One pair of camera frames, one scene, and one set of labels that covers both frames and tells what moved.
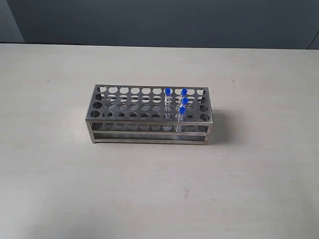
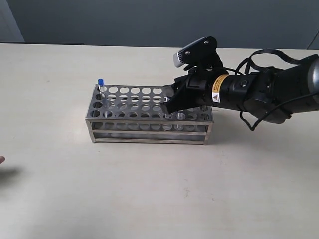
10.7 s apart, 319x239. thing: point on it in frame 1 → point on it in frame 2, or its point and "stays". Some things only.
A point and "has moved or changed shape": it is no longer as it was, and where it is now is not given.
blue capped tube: [184, 92] has moved or changed shape
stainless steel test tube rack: [150, 113] stays
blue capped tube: [179, 124] stays
